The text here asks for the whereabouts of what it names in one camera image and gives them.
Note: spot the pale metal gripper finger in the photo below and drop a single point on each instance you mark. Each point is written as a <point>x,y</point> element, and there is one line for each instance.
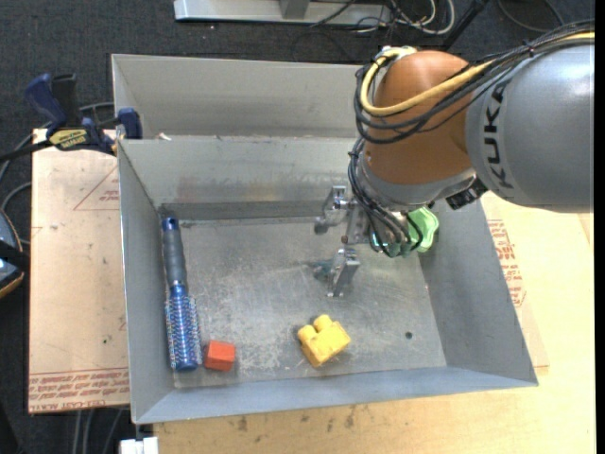
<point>336,272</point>
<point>352,267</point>

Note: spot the light green plastic toy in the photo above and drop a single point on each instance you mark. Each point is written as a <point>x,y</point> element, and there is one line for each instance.
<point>425,227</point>

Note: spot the yellow toy building block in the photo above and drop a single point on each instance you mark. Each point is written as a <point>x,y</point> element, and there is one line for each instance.
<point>323,343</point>

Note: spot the grey metal bin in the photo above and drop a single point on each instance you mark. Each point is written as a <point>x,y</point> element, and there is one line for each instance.
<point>264,291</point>

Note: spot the orange-red small block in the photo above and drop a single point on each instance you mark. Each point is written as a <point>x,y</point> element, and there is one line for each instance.
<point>219,355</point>

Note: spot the blue and grey round hairbrush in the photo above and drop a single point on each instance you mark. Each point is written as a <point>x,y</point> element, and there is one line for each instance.
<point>181,319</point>

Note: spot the brown cardboard board, red print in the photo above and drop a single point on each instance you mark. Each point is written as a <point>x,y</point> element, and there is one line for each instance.
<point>71,277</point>

